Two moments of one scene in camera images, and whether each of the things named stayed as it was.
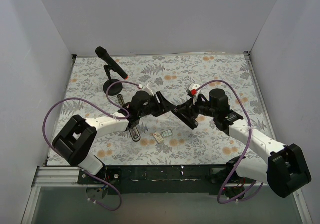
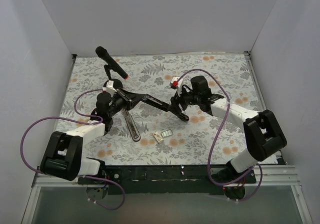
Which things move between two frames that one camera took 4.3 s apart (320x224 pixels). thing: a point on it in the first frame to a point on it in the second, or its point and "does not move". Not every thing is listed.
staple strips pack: x=166 y=133 does not move
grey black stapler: x=133 y=130 does not move
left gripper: x=158 y=104 to x=124 y=96
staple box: x=159 y=139 does not move
